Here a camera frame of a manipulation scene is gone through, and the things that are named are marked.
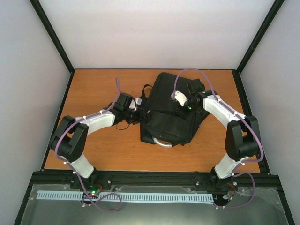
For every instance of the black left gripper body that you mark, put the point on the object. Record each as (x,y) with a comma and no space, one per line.
(133,118)

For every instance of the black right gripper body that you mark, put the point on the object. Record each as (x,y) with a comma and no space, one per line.
(189,110)

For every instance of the black student backpack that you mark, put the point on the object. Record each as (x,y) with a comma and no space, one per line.
(164,118)

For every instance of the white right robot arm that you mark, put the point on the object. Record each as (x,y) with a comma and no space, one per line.
(242,140)

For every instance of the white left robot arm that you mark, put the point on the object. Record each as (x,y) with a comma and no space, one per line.
(69,138)

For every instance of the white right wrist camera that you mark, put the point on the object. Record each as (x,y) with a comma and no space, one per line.
(179,97)

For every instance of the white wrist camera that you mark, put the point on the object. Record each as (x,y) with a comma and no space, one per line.
(179,97)
(137,103)

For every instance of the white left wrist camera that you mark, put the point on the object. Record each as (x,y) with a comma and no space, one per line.
(137,103)

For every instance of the light blue cable duct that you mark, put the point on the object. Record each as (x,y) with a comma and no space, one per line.
(126,197)

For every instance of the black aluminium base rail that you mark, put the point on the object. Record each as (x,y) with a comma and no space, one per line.
(198,181)

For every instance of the right black frame post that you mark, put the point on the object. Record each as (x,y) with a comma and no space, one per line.
(277,4)

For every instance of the black frame post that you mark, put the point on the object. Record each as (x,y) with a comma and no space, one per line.
(52,34)
(277,4)

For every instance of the left black frame post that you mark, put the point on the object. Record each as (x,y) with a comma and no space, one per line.
(52,34)

